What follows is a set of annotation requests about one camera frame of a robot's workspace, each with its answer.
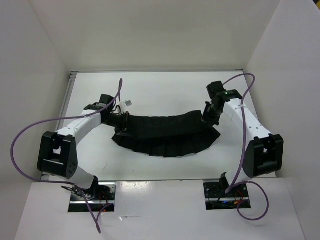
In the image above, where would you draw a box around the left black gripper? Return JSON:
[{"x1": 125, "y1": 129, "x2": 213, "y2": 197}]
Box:
[{"x1": 102, "y1": 111, "x2": 136, "y2": 138}]

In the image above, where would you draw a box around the black skirt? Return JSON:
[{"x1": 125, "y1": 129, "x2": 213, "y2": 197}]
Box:
[{"x1": 112, "y1": 110, "x2": 221, "y2": 158}]

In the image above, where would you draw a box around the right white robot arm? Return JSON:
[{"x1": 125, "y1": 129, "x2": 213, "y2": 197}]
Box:
[{"x1": 202, "y1": 81, "x2": 284, "y2": 197}]

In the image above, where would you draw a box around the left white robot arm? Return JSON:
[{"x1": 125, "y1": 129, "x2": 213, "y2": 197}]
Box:
[{"x1": 37, "y1": 94, "x2": 132, "y2": 200}]

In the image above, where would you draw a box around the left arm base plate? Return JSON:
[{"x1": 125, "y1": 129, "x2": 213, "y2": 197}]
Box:
[{"x1": 65, "y1": 181, "x2": 117, "y2": 213}]

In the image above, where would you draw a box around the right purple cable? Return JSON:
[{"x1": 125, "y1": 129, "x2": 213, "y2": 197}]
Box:
[{"x1": 222, "y1": 73, "x2": 270, "y2": 221}]

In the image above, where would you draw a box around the purple cable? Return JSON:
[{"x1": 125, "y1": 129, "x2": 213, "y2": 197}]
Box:
[
  {"x1": 9, "y1": 78, "x2": 125, "y2": 234},
  {"x1": 222, "y1": 73, "x2": 270, "y2": 221}
]

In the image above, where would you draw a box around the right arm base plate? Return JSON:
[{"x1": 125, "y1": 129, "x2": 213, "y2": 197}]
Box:
[{"x1": 203, "y1": 180, "x2": 251, "y2": 211}]

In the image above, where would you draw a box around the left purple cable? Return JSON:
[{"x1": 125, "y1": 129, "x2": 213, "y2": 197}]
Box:
[{"x1": 9, "y1": 78, "x2": 125, "y2": 234}]

